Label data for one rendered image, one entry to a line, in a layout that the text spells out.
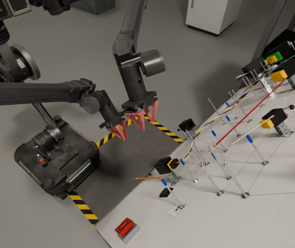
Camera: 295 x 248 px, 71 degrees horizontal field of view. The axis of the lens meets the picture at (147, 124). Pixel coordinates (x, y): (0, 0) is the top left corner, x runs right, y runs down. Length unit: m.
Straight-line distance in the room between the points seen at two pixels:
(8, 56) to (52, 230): 1.32
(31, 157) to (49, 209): 0.46
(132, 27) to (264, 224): 0.62
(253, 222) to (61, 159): 1.63
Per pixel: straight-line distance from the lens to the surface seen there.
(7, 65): 1.24
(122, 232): 0.65
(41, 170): 1.93
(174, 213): 0.61
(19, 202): 2.16
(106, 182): 1.97
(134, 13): 0.79
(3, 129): 2.76
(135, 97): 0.60
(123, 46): 0.64
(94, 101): 0.68
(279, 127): 0.65
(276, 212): 0.46
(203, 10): 4.01
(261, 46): 1.41
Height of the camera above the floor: 1.77
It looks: 50 degrees down
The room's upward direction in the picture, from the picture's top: straight up
